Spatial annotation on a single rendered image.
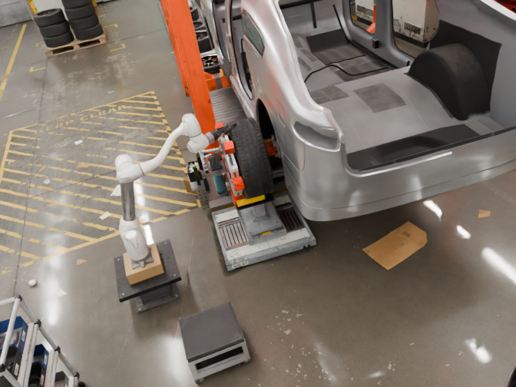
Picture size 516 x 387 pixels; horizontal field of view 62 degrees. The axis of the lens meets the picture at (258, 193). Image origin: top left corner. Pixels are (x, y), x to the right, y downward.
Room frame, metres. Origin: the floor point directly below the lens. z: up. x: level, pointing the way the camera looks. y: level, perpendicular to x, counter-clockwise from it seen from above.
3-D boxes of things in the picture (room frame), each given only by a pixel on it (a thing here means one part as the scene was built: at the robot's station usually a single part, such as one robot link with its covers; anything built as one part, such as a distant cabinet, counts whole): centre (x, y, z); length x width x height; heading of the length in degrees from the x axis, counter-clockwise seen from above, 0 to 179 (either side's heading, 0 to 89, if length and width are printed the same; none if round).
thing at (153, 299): (2.63, 1.03, 0.15); 0.50 x 0.50 x 0.30; 14
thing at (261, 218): (3.12, 0.02, 0.32); 0.40 x 0.30 x 0.28; 8
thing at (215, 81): (5.57, 0.29, 0.69); 0.52 x 0.17 x 0.35; 98
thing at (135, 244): (2.64, 1.04, 0.57); 0.18 x 0.16 x 0.22; 20
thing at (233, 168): (3.10, 0.19, 0.85); 0.54 x 0.07 x 0.54; 8
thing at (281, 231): (3.15, 0.02, 0.13); 0.50 x 0.36 x 0.10; 8
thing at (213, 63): (6.73, 0.37, 0.39); 0.66 x 0.66 x 0.24
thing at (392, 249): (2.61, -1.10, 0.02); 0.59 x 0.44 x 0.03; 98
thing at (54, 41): (11.01, 3.62, 0.55); 1.40 x 0.80 x 1.09; 102
